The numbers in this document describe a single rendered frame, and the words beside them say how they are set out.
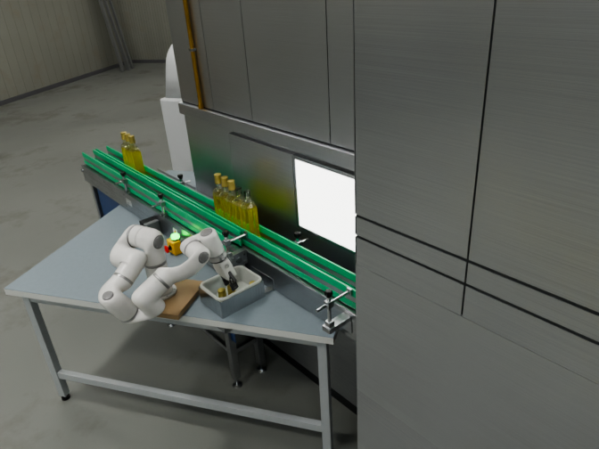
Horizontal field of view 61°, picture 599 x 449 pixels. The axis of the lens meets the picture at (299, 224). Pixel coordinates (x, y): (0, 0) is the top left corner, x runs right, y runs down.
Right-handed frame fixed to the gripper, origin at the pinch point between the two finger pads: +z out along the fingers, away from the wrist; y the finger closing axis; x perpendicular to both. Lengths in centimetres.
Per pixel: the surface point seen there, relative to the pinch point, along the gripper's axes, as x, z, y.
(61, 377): 79, 47, 78
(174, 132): -99, 36, 255
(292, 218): -38.0, -9.3, -2.0
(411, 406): -2, 0, -95
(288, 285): -16.1, 4.5, -18.5
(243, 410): 23, 59, -8
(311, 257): -28.0, -4.2, -23.6
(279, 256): -20.7, -5.0, -11.3
